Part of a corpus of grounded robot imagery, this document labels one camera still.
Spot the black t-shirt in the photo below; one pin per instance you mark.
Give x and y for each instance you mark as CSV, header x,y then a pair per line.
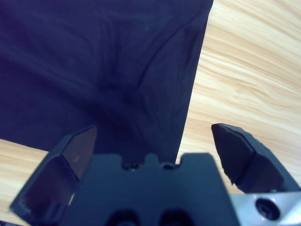
x,y
70,70

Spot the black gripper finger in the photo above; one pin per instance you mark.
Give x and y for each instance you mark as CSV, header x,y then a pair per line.
x,y
242,155
54,179

